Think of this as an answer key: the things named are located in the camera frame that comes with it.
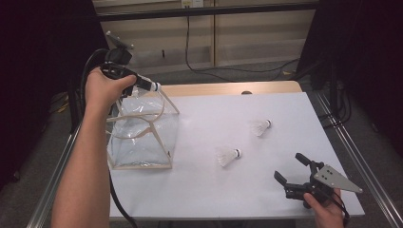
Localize dark curtain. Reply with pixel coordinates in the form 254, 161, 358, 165
297, 0, 403, 156
0, 0, 108, 191

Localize clear plastic bag beige trim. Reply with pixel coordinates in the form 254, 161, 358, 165
106, 88, 181, 170

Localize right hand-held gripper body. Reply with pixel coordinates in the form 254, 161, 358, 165
283, 161, 364, 208

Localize white table cover board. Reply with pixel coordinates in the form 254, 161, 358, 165
108, 91, 366, 220

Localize black stand pole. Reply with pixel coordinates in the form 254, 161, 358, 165
67, 75, 81, 132

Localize thick black gripper cable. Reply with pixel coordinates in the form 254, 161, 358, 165
79, 47, 140, 228

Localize white wall socket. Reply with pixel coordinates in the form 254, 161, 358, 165
181, 0, 204, 9

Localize aluminium frame rail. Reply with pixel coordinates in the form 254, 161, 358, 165
27, 124, 82, 228
313, 91, 403, 228

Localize person's right hand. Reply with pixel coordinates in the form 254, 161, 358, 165
303, 188, 346, 228

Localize wooden table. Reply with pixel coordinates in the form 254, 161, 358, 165
160, 80, 303, 98

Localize beige wooden cabinet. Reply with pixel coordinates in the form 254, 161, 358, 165
93, 0, 317, 77

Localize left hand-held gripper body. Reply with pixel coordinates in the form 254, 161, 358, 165
100, 30, 139, 81

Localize black floor cables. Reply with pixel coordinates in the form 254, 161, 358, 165
317, 80, 353, 129

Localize black power cable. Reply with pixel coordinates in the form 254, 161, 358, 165
184, 6, 300, 84

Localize person's left hand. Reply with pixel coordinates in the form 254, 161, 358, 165
85, 66, 138, 117

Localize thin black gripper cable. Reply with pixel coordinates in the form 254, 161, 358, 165
329, 189, 352, 228

